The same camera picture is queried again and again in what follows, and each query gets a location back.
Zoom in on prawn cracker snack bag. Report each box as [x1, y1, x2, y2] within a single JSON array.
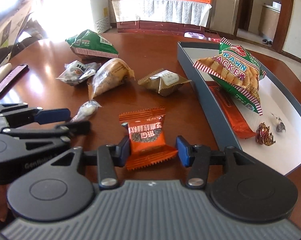
[[193, 38, 266, 115]]

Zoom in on dark foil candy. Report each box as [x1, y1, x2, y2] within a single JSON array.
[[271, 113, 287, 133]]

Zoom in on grey clear seed packet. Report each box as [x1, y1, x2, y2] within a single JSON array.
[[56, 60, 102, 86]]

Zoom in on green snack bag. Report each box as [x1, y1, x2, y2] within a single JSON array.
[[65, 29, 119, 59]]

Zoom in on red foil candy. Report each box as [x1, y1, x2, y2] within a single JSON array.
[[256, 122, 276, 146]]

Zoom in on purple phone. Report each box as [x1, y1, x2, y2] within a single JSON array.
[[0, 64, 28, 94]]

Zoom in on purple white bottle on floor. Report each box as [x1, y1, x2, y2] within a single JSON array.
[[184, 31, 207, 40]]

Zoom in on red-brown wafer bar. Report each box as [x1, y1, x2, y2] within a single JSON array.
[[207, 81, 256, 139]]

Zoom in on tv cabinet with white cloth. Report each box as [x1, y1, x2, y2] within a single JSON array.
[[112, 0, 212, 35]]

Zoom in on orange sunflower seed packet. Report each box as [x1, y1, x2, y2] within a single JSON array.
[[119, 107, 178, 170]]

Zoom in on grey shallow box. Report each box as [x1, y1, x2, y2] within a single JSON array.
[[177, 42, 301, 175]]

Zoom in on olive gold snack packet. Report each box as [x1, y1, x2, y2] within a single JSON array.
[[137, 68, 191, 96]]

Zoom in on white air conditioner unit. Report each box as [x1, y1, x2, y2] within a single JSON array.
[[90, 0, 110, 33]]

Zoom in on white candy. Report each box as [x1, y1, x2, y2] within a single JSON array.
[[71, 100, 101, 122]]

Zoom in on tan peanut bag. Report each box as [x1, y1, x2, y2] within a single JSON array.
[[87, 58, 135, 100]]

